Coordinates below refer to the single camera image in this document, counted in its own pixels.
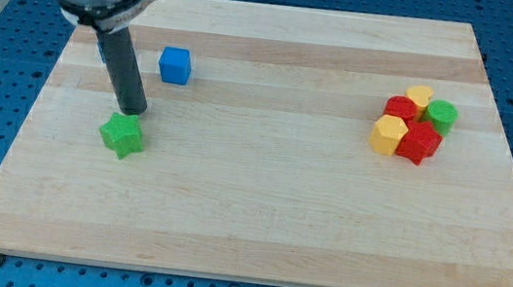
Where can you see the blue cube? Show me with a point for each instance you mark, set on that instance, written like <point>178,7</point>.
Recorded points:
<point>175,66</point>

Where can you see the wooden board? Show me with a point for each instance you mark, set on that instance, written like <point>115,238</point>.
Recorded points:
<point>259,169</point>

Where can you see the yellow hexagon block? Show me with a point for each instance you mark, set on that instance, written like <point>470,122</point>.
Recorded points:
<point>387,134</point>

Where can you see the green star block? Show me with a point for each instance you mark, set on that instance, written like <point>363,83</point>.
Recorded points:
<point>123,135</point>

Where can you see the red cylinder block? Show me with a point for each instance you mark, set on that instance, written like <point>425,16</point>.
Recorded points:
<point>402,107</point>

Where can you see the red star block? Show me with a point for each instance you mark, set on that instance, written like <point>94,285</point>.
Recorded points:
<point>420,142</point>

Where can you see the yellow heart block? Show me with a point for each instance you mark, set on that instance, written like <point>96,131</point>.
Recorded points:
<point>421,96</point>

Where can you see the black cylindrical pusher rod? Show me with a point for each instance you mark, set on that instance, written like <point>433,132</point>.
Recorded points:
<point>121,63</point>

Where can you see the green cylinder block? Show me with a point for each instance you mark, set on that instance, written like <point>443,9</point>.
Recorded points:
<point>442,114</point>

